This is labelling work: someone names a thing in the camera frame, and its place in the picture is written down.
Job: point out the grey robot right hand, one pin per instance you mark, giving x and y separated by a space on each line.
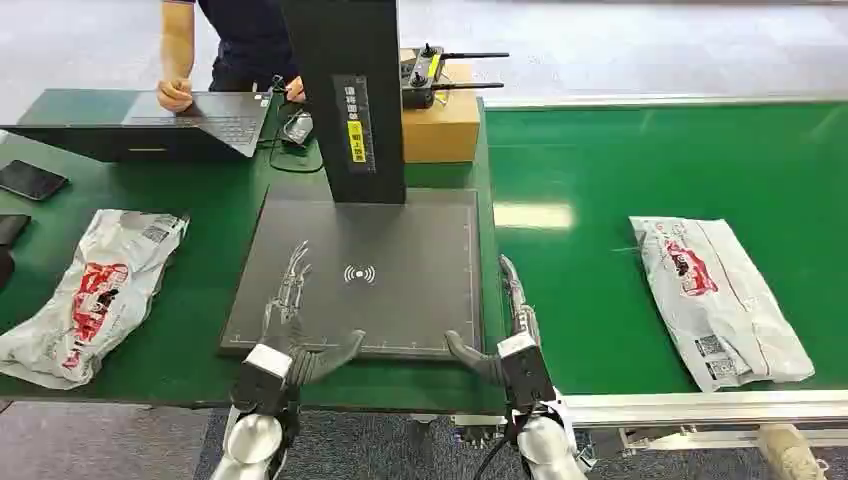
523 316

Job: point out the black smartphone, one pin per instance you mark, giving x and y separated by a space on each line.
30 179

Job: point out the dark grey laptop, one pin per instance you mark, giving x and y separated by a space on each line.
199 122

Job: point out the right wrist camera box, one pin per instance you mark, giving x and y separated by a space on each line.
526 374

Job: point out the green table mat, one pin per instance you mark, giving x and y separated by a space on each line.
199 265

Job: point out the person's hand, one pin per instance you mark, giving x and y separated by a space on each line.
175 95
295 89

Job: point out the dark scanner base plate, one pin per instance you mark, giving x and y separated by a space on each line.
397 291

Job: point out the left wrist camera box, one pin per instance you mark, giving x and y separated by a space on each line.
260 379

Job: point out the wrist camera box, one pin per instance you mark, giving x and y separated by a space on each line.
526 374
260 379

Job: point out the black remote controller with antennas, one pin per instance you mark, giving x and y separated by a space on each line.
418 76

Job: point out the white printed parcel bag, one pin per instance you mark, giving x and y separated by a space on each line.
93 291
719 301

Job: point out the person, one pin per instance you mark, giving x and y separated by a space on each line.
248 40

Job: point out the brown cardboard box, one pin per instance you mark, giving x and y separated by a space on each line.
440 129

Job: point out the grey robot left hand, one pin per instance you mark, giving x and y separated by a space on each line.
290 311

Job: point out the black scanner column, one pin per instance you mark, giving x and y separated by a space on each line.
338 53

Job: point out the person's right hand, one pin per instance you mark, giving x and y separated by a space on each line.
175 95

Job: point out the green conveyor belt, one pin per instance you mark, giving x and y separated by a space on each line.
596 265

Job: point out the person's left hand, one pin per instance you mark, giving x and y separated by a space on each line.
295 89

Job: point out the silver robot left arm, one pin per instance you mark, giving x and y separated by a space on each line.
250 442

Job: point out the small grey handheld device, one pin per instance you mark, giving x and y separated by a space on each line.
297 126

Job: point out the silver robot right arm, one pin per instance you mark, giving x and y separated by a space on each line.
548 449

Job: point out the yellow warning label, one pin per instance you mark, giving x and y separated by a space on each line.
356 142

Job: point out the black flat device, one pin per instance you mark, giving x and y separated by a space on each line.
10 228

